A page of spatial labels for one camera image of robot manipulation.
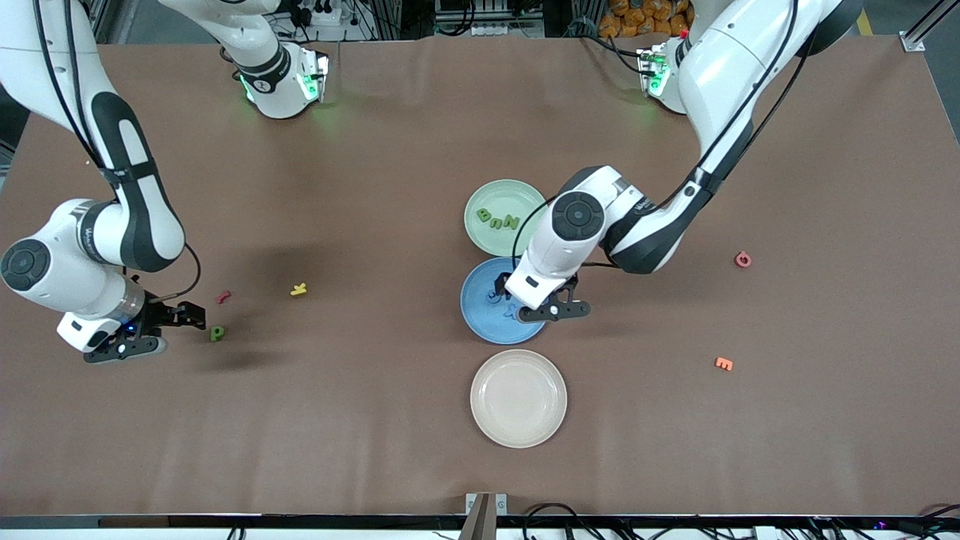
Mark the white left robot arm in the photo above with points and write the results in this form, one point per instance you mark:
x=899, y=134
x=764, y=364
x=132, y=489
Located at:
x=742, y=52

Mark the black table edge rail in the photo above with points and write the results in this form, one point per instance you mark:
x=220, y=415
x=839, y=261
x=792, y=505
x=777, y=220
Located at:
x=225, y=521

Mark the blue plate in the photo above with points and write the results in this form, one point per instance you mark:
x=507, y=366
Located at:
x=487, y=326

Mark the red letter G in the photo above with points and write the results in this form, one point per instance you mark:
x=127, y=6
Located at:
x=742, y=259

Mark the yellow letter K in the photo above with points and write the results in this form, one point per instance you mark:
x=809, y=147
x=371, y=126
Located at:
x=298, y=289

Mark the white power strip with plugs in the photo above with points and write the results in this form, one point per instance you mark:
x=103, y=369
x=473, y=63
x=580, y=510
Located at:
x=319, y=15

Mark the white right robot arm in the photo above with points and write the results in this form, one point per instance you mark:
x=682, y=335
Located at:
x=37, y=60

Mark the light green plate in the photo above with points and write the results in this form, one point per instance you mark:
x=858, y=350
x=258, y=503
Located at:
x=487, y=199

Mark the green letter p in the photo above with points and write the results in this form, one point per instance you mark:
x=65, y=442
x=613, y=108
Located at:
x=217, y=332

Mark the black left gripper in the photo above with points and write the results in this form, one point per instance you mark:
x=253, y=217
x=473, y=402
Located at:
x=501, y=286

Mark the beige plate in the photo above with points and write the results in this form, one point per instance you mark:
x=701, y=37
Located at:
x=518, y=398

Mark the orange letter E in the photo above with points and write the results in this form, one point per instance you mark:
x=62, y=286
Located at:
x=724, y=364

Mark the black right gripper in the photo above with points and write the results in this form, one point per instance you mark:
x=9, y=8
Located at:
x=162, y=313

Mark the long white power strip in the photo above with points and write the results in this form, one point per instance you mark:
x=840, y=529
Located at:
x=506, y=30

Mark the green letter B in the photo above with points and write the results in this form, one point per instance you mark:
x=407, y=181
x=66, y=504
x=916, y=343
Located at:
x=484, y=217

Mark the grey metal bracket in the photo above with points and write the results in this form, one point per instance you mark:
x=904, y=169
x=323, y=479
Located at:
x=486, y=514

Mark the orange bag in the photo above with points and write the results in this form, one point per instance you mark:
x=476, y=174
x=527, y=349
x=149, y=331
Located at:
x=637, y=19

